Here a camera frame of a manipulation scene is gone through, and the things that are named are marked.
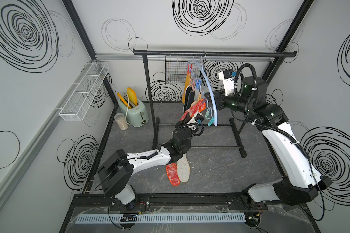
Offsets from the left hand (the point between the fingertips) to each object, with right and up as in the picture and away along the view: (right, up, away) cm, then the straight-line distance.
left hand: (186, 113), depth 75 cm
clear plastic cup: (-44, -3, +21) cm, 49 cm away
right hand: (+8, +8, -15) cm, 19 cm away
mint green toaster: (-32, -1, +20) cm, 38 cm away
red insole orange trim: (-8, -34, +9) cm, 36 cm away
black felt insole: (+2, +8, +4) cm, 9 cm away
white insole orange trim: (-1, -33, +9) cm, 34 cm away
